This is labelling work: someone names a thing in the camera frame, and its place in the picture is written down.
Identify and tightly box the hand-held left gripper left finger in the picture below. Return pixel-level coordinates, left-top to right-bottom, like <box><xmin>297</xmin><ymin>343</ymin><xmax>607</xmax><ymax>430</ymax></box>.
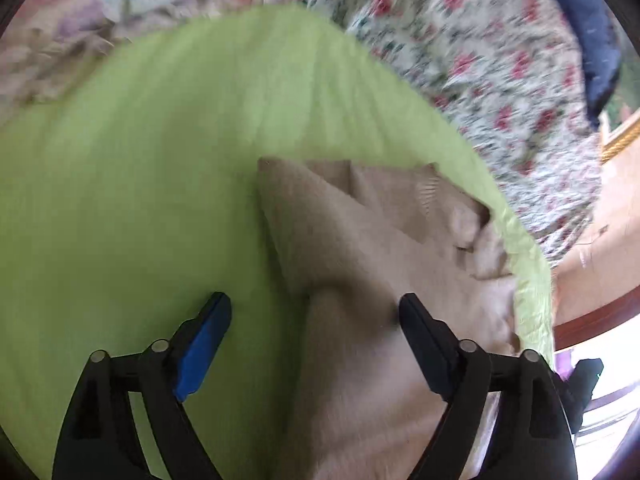
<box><xmin>51</xmin><ymin>291</ymin><xmax>233</xmax><ymax>480</ymax></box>

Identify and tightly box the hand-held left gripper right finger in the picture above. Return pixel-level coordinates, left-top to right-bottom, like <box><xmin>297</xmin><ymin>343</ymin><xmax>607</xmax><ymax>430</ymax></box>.
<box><xmin>398</xmin><ymin>293</ymin><xmax>579</xmax><ymax>480</ymax></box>

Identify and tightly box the beige small garment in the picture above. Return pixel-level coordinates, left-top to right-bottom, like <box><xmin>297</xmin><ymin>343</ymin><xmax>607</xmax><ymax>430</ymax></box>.
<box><xmin>256</xmin><ymin>157</ymin><xmax>522</xmax><ymax>480</ymax></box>

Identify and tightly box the light green blanket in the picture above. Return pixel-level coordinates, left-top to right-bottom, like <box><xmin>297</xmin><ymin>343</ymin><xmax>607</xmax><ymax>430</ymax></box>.
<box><xmin>0</xmin><ymin>3</ymin><xmax>556</xmax><ymax>480</ymax></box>

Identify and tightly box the floral bed sheet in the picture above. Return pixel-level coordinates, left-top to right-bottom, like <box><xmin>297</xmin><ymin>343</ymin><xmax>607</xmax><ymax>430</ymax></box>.
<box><xmin>0</xmin><ymin>0</ymin><xmax>603</xmax><ymax>267</ymax></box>

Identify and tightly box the dark blue cloth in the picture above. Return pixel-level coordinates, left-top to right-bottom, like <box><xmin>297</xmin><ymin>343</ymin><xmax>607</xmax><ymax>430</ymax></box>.
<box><xmin>537</xmin><ymin>0</ymin><xmax>621</xmax><ymax>128</ymax></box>

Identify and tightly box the wooden bed frame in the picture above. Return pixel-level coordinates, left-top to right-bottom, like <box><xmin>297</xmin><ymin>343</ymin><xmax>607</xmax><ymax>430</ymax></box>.
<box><xmin>550</xmin><ymin>110</ymin><xmax>640</xmax><ymax>352</ymax></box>

